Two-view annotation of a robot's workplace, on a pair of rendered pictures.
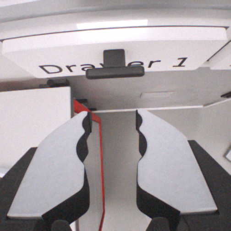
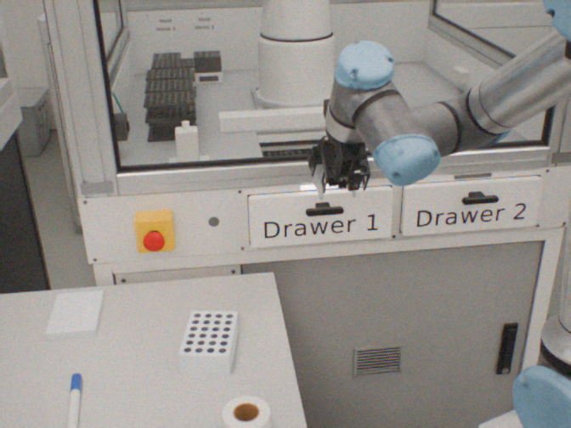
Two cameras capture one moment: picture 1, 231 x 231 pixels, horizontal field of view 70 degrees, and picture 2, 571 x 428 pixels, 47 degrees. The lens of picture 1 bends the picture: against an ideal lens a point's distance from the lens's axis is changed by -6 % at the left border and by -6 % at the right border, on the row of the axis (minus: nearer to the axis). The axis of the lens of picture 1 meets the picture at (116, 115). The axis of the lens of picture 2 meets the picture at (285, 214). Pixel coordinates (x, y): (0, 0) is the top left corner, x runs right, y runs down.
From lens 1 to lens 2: 1.13 m
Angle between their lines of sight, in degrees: 58
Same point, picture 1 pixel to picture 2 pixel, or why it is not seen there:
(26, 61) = (259, 214)
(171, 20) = not seen: hidden behind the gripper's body
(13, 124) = (212, 297)
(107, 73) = (320, 209)
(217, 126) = not seen: outside the picture
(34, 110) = (236, 287)
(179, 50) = (365, 204)
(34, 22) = (279, 181)
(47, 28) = (283, 188)
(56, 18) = (291, 178)
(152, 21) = not seen: hidden behind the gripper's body
